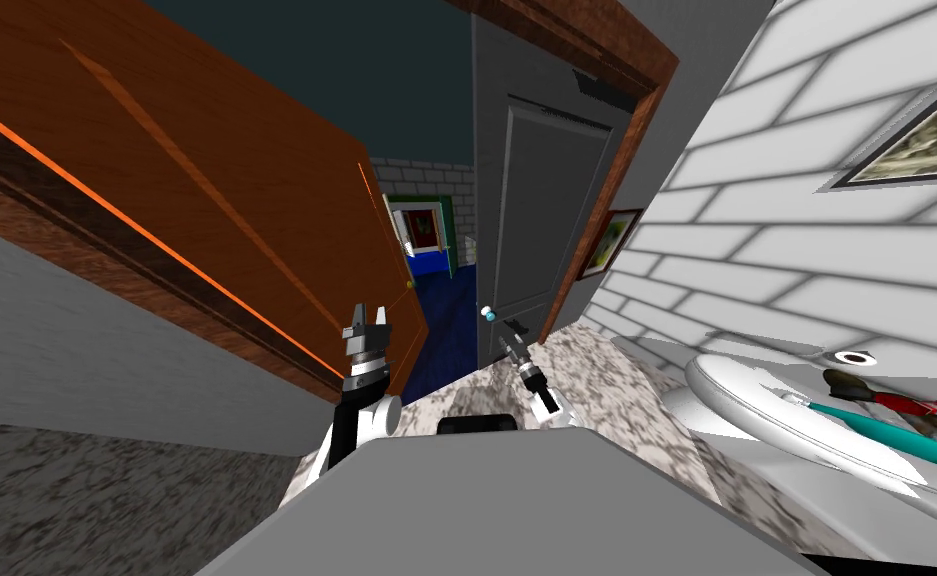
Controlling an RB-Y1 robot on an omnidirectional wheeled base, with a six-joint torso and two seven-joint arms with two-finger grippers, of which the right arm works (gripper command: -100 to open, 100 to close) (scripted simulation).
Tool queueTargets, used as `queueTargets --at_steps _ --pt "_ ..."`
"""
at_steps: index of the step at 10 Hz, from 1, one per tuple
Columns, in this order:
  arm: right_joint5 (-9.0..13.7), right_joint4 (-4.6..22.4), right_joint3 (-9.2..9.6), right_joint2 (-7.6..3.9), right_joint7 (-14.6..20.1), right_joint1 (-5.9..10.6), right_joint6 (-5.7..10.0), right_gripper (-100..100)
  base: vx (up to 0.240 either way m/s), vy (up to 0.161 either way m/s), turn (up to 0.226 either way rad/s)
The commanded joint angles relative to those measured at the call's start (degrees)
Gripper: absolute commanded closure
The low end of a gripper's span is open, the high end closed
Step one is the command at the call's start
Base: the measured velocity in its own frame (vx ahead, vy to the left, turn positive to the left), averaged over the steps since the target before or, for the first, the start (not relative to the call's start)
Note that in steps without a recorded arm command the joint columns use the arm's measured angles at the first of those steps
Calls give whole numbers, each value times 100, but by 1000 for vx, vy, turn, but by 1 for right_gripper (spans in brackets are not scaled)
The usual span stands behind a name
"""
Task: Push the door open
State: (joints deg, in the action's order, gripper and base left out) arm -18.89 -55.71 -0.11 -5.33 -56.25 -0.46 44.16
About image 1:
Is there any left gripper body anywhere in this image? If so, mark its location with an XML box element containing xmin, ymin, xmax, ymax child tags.
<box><xmin>342</xmin><ymin>323</ymin><xmax>394</xmax><ymax>361</ymax></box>

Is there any brown framed wall picture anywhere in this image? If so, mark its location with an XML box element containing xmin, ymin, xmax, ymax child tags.
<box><xmin>575</xmin><ymin>207</ymin><xmax>645</xmax><ymax>281</ymax></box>

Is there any red and white tube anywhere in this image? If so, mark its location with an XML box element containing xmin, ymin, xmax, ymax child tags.
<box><xmin>870</xmin><ymin>390</ymin><xmax>937</xmax><ymax>426</ymax></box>

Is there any white sink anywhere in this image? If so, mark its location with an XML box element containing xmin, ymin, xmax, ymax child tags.
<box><xmin>659</xmin><ymin>331</ymin><xmax>937</xmax><ymax>561</ymax></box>

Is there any grey door leaf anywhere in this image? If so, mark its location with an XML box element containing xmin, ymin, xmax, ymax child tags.
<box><xmin>471</xmin><ymin>14</ymin><xmax>639</xmax><ymax>372</ymax></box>

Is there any dark framed wall picture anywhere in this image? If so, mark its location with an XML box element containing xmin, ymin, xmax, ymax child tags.
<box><xmin>831</xmin><ymin>67</ymin><xmax>937</xmax><ymax>190</ymax></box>

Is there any teal toothbrush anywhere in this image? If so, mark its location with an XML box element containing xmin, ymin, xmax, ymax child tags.
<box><xmin>779</xmin><ymin>391</ymin><xmax>937</xmax><ymax>472</ymax></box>

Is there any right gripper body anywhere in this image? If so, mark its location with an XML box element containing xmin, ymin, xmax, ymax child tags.
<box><xmin>498</xmin><ymin>331</ymin><xmax>537</xmax><ymax>370</ymax></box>

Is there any orange wooden door leaf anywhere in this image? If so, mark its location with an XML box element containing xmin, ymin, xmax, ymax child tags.
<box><xmin>0</xmin><ymin>0</ymin><xmax>432</xmax><ymax>403</ymax></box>

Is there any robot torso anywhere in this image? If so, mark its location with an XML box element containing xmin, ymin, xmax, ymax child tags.
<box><xmin>194</xmin><ymin>413</ymin><xmax>831</xmax><ymax>576</ymax></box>

